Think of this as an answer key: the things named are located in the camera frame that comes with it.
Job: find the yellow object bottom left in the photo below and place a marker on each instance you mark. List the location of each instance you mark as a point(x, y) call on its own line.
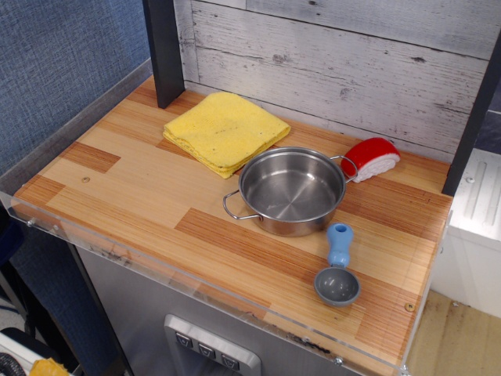
point(48, 367)

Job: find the stainless steel pot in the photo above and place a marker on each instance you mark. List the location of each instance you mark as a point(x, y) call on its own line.
point(291, 191)

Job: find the clear acrylic front guard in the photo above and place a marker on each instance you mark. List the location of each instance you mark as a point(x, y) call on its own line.
point(175, 227)

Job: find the red and white sushi toy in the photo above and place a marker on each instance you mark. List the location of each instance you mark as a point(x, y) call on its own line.
point(369, 158)

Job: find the yellow cloth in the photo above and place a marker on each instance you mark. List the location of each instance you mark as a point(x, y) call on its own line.
point(224, 131)

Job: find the dark vertical post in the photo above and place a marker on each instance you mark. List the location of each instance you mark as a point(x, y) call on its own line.
point(165, 54)
point(473, 127)

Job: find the silver dispenser button panel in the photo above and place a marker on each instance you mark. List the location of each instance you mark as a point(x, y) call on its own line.
point(183, 335)

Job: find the dark right vertical post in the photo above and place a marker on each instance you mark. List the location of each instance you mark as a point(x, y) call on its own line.
point(473, 127)

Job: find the blue and grey scoop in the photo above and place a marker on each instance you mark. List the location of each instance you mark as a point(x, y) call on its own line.
point(335, 285)

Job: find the dark left vertical post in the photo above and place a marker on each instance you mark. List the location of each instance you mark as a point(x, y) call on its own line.
point(165, 54)

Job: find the stainless steel cabinet front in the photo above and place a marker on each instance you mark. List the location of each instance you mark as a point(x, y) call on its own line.
point(136, 306)

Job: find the grey left side rail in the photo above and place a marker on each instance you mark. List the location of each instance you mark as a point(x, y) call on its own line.
point(48, 150)

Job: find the white appliance at right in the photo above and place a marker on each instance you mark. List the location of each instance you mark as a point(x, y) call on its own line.
point(467, 268)

